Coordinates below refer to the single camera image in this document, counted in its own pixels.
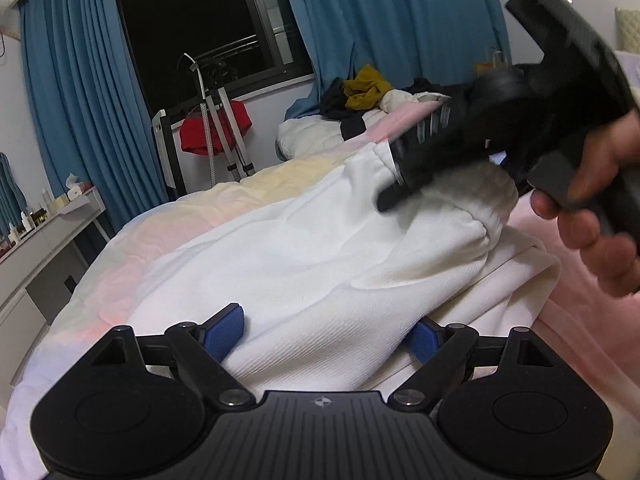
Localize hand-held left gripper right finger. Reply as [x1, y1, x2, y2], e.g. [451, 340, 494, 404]
[389, 316, 557, 409]

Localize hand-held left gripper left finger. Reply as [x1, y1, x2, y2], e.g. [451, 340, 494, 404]
[89, 303, 252, 412]

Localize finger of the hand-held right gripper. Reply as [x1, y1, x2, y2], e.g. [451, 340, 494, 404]
[376, 91, 506, 213]

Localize white knit garment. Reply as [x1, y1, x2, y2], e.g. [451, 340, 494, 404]
[127, 141, 562, 394]

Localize pile of clothes on bed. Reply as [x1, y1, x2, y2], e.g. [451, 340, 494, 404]
[276, 89, 453, 162]

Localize person's right hand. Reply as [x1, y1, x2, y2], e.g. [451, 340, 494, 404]
[530, 109, 640, 297]

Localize quilted headboard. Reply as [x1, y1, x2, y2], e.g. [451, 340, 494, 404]
[614, 7, 640, 54]

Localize mustard yellow garment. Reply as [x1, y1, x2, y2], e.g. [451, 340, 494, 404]
[342, 64, 394, 112]

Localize black garment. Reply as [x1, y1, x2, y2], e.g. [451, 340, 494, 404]
[320, 82, 368, 140]

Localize pastel bed cover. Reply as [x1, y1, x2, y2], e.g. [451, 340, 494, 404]
[0, 95, 640, 480]

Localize blue curtain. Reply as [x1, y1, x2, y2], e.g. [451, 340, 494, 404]
[19, 0, 172, 213]
[276, 0, 512, 120]

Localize white dresser desk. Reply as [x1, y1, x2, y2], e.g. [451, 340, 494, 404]
[0, 185, 112, 386]

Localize red cloth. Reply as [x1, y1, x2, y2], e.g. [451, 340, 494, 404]
[179, 102, 253, 156]

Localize tissue box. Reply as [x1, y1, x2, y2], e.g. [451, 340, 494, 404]
[64, 174, 97, 205]

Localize row of small bottles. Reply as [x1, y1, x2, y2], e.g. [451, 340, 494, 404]
[0, 187, 68, 257]

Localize dark window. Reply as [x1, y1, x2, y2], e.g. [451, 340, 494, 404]
[111, 0, 315, 111]

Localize white rack frame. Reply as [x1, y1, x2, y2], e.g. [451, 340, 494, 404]
[152, 109, 190, 197]

